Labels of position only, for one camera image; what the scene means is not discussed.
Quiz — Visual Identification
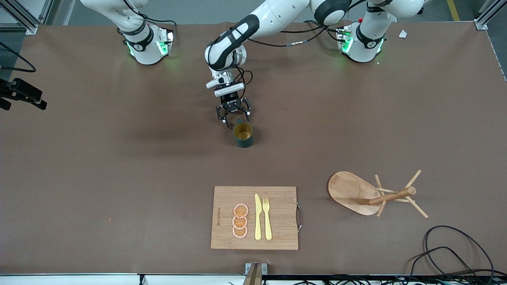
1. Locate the teal ribbed mug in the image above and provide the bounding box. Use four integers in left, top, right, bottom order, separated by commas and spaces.
233, 119, 254, 148

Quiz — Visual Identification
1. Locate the pale yellow plastic knife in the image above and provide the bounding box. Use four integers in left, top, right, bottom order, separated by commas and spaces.
254, 194, 262, 241

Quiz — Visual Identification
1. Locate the pale yellow plastic fork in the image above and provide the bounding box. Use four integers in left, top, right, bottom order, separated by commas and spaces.
263, 197, 273, 241

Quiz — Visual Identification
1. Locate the wooden mug tree stand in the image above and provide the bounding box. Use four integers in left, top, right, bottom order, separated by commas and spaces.
327, 169, 429, 219

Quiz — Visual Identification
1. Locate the aluminium frame profile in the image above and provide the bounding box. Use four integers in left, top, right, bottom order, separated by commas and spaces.
0, 0, 54, 35
474, 0, 507, 30

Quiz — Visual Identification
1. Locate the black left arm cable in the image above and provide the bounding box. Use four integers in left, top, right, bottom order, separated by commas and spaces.
234, 20, 349, 99

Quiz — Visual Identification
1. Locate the black base cable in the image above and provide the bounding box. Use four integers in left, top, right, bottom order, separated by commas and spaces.
123, 0, 177, 37
303, 20, 342, 42

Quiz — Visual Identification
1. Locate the metal bracket at table edge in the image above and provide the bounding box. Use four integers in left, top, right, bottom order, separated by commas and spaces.
242, 262, 268, 285

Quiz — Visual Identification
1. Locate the white table edge rail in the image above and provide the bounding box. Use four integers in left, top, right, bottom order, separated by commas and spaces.
0, 274, 246, 285

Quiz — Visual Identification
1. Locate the black cable bundle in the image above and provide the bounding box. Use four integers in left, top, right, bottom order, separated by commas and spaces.
261, 273, 507, 285

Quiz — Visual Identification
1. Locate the black looped cable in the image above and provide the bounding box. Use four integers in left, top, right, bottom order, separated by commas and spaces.
408, 226, 496, 285

